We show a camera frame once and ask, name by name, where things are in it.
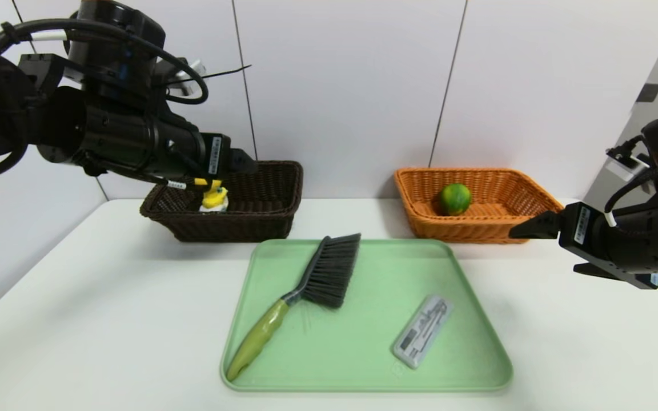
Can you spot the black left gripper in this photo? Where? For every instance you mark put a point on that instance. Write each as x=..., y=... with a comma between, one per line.
x=217, y=157

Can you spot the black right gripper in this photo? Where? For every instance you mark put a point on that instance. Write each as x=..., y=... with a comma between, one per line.
x=578, y=227

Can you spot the yellow duck toy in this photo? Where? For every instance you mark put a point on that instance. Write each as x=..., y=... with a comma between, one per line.
x=215, y=198

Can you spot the green lime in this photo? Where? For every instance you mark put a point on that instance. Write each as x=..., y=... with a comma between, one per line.
x=455, y=200

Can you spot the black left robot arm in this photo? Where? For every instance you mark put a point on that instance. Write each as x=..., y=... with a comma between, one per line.
x=106, y=131

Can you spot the dark brown wicker basket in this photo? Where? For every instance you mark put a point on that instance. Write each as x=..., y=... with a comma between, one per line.
x=249, y=225

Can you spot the orange wicker basket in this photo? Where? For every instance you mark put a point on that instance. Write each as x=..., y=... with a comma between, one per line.
x=477, y=231

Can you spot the black zip tie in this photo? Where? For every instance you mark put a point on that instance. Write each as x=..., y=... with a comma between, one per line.
x=232, y=71

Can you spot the clear plastic compass case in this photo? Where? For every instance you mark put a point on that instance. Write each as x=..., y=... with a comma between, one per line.
x=423, y=331

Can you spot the light green plastic tray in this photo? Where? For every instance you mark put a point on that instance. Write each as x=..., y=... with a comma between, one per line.
x=363, y=342

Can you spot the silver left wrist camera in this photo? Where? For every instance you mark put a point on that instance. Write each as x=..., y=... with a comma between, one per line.
x=195, y=80

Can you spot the black wall fixture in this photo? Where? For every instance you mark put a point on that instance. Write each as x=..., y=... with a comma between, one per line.
x=648, y=93

